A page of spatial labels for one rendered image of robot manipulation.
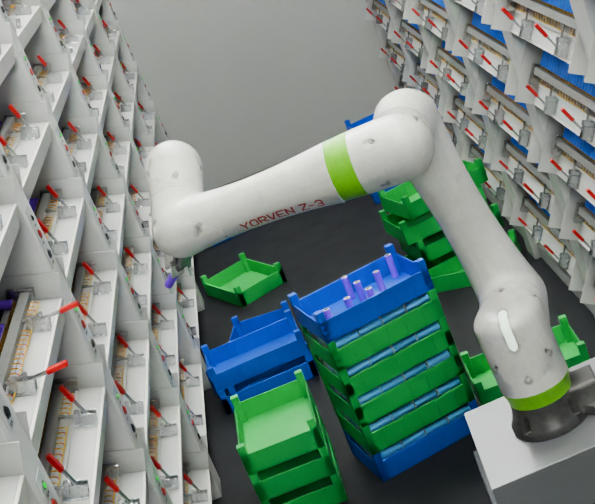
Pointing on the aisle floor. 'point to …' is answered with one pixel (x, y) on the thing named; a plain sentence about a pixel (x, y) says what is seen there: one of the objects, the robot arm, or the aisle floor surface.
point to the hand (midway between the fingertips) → (174, 262)
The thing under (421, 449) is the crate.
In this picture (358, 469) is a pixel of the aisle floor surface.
